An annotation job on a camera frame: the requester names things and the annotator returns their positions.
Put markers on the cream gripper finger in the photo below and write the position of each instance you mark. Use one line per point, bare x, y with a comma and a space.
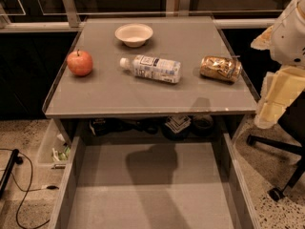
279, 91
263, 41

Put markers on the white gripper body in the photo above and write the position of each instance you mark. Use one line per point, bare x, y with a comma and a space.
288, 38

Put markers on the clear plastic bottle blue label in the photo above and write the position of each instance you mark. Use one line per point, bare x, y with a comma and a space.
153, 68

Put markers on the open grey top drawer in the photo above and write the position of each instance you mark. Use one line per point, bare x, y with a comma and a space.
152, 183

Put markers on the grey cabinet top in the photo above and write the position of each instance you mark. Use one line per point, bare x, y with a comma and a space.
110, 90

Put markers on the gold crushed can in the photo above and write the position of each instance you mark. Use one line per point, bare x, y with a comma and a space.
221, 68

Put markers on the clutter inside cabinet shelf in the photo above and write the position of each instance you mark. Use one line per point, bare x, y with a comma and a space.
171, 127

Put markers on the white paper bowl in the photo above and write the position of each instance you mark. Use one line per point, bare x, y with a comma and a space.
134, 35

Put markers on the red apple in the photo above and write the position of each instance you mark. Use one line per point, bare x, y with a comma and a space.
80, 63

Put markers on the clear plastic storage bin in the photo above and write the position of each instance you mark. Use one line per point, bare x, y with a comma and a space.
53, 150

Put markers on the black bar on floor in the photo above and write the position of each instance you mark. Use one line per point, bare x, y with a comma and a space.
6, 175

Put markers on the metal railing frame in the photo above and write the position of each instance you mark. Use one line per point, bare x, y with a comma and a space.
70, 15

